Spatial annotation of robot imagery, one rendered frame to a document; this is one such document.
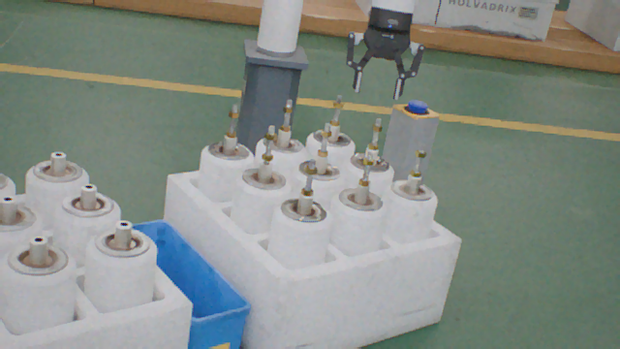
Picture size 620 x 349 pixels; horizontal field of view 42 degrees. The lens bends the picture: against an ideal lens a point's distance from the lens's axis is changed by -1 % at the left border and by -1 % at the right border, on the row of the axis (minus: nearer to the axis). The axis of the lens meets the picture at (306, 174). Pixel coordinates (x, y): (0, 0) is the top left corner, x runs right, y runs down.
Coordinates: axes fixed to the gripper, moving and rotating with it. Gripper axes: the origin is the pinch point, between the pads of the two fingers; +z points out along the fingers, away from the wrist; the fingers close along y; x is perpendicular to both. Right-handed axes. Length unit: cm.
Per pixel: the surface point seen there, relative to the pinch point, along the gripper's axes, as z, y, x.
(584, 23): -17, 105, 256
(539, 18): -16, 74, 215
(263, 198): 19.0, -16.0, -16.4
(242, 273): 30.8, -17.0, -21.2
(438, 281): 31.6, 16.9, -6.2
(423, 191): 15.8, 11.1, -5.4
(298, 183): 17.7, -10.8, -7.7
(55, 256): 23, -39, -47
